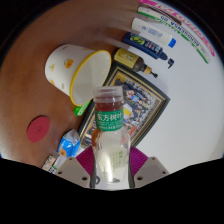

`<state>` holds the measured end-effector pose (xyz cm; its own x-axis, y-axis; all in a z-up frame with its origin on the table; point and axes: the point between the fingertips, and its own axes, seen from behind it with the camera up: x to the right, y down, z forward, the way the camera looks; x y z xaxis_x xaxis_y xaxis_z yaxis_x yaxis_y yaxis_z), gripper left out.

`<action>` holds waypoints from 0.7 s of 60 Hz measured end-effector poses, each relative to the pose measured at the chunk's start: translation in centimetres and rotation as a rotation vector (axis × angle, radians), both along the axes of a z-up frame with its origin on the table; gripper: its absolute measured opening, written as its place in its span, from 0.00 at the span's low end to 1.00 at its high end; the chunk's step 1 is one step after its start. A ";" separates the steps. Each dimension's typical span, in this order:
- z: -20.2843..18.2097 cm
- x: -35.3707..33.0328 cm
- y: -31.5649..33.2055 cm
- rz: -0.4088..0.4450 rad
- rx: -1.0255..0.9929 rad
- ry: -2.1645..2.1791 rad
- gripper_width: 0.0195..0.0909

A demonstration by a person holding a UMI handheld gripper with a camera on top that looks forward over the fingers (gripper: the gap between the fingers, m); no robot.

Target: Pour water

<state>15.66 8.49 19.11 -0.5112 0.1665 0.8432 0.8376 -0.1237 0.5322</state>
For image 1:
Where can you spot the brown yellow-labelled pump bottle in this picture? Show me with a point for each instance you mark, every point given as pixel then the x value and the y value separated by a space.
pixel 128 59

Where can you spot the dark blue pump bottle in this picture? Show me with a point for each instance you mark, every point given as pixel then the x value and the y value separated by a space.
pixel 143 45

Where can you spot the framed group photo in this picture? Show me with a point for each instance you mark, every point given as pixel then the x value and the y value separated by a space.
pixel 143 103

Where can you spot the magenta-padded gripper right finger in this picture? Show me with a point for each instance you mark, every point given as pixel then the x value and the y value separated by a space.
pixel 151 170

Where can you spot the pink long box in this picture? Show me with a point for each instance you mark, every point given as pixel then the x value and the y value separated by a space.
pixel 186 20

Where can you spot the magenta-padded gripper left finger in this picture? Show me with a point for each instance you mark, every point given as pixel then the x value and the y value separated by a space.
pixel 73 170

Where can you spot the clear green-labelled drink bottle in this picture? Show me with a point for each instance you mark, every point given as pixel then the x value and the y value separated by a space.
pixel 111 143

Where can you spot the blue tissue pack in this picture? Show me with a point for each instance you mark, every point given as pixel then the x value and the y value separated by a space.
pixel 69 144

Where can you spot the white and green long box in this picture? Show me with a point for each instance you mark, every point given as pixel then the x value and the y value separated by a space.
pixel 180 31

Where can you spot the small green packet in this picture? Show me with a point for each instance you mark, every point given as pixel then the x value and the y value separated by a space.
pixel 81 109

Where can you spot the flat round red coaster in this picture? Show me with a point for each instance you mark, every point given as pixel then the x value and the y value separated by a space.
pixel 38 129

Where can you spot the white bottle with blue cap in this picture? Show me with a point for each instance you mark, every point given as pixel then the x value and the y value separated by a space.
pixel 151 31

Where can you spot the white mug with yellow rim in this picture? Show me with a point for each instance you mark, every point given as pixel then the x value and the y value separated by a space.
pixel 63 66

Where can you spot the small snack packet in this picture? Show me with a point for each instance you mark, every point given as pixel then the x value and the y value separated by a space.
pixel 51 163

